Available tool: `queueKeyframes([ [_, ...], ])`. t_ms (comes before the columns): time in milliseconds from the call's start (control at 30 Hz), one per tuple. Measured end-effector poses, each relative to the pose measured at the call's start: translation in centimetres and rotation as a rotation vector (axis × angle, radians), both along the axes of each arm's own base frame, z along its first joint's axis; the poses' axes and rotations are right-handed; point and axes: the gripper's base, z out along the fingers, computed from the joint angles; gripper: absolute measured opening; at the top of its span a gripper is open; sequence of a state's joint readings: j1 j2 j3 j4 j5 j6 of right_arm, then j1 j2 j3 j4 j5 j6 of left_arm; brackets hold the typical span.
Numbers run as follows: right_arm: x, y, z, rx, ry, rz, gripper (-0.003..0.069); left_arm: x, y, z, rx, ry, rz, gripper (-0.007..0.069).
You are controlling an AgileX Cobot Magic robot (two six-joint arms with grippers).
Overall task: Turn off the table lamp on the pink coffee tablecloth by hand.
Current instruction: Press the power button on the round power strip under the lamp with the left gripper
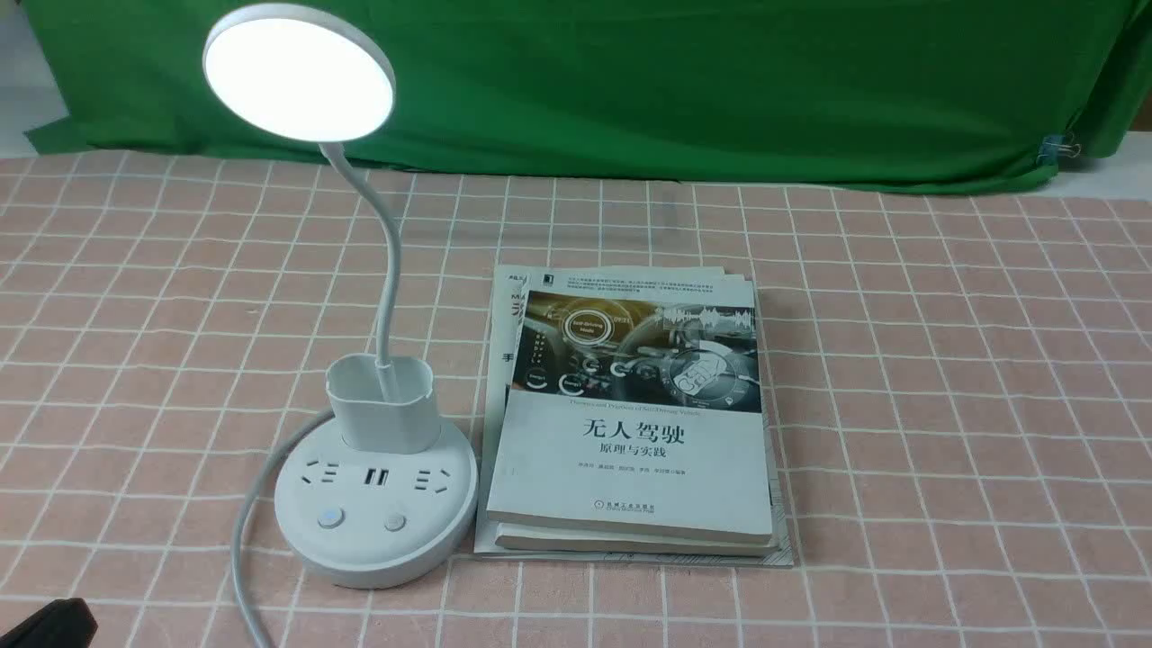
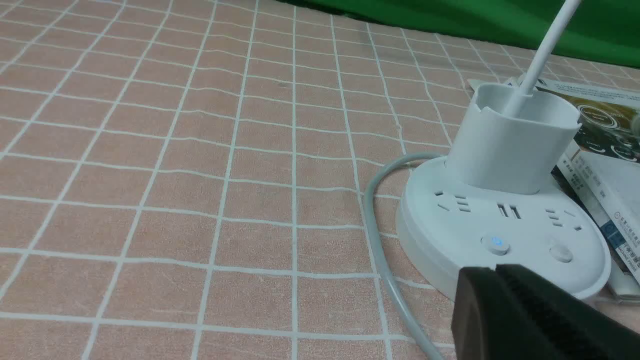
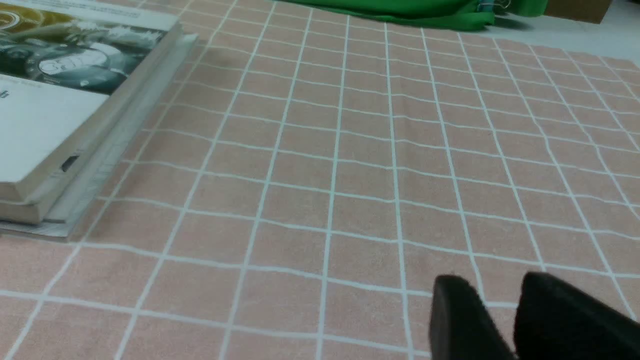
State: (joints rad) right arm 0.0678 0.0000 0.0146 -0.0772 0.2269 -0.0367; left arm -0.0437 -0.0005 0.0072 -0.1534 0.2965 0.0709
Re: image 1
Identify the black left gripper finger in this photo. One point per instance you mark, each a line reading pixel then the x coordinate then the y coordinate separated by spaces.
pixel 64 622

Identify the white desk lamp with base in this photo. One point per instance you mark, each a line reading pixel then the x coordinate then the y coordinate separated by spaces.
pixel 381 488

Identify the bottom thin book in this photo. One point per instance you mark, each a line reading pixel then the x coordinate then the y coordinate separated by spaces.
pixel 506 288

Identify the top book autonomous driving cover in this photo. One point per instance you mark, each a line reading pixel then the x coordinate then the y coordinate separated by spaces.
pixel 630 450

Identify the pink checkered tablecloth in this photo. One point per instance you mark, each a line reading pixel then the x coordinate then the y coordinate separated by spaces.
pixel 958 389

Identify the green backdrop cloth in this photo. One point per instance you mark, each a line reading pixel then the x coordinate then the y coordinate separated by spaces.
pixel 920 97

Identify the blue binder clip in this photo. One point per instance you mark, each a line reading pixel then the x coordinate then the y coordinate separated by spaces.
pixel 1058 146

